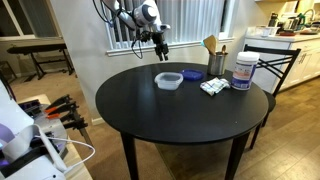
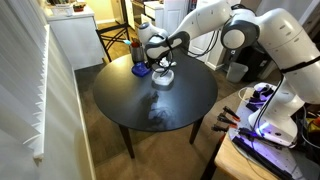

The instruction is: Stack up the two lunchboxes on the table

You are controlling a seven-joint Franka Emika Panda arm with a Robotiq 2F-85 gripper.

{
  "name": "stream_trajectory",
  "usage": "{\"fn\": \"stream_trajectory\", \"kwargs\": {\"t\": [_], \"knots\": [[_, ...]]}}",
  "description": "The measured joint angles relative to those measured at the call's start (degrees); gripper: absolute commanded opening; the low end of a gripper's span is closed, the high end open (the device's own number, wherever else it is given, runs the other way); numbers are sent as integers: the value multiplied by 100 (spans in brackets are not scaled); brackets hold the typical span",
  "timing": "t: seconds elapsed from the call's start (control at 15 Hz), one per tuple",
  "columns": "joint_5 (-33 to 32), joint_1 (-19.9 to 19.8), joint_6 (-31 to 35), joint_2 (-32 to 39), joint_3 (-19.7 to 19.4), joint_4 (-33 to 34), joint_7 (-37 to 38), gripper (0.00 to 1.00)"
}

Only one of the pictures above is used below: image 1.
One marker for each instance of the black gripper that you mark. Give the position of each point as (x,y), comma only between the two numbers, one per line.
(159,38)

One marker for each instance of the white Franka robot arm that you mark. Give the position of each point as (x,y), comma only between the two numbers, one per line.
(146,13)

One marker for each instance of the blue plastic lunchbox lid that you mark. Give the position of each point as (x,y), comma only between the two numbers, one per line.
(193,74)

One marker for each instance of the white window blinds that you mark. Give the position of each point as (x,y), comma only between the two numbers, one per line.
(193,20)

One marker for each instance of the wooden spatula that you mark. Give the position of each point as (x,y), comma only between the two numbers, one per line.
(210,43)

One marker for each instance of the metal utensil cup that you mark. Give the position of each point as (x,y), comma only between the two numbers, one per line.
(217,64)

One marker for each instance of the wooden spoon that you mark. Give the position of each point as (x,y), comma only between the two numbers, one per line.
(223,49)

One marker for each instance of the checkered dish cloth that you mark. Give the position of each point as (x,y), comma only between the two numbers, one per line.
(214,85)

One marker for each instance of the round black table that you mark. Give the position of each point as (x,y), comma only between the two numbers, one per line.
(186,113)

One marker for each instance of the white wipes canister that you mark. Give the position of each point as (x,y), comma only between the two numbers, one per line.
(245,70)

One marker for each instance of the white counter basket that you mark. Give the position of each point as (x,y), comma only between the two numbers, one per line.
(269,31)

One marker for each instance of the black metal chair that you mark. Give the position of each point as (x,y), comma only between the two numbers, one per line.
(271,53)

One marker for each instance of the black orange clamp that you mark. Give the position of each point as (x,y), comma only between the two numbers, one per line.
(61,109)
(58,100)
(61,116)

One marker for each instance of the black water bottle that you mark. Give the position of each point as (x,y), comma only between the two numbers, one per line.
(273,20)

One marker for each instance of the black keyboard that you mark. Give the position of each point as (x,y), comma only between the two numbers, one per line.
(36,49)

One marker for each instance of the red bowl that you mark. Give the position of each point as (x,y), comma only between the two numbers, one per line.
(287,33)

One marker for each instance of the black keyboard stand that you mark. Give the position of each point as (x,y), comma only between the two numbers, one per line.
(37,68)

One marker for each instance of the silver kitchen appliance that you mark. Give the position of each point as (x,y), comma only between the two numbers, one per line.
(291,24)

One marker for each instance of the white kitchen counter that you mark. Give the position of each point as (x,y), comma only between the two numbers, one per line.
(300,63)

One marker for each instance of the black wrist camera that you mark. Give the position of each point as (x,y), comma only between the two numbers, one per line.
(146,36)

